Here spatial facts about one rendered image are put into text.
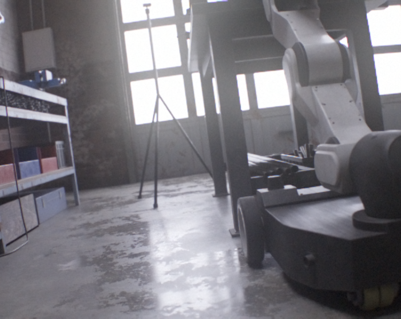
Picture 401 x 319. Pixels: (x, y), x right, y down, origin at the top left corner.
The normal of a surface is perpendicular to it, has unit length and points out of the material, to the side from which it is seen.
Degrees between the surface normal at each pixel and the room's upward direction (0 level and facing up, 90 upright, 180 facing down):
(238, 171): 90
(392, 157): 69
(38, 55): 90
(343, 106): 44
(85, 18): 90
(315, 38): 31
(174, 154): 90
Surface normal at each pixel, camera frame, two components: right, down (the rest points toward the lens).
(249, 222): -0.06, -0.33
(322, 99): -0.07, -0.67
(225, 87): 0.02, 0.06
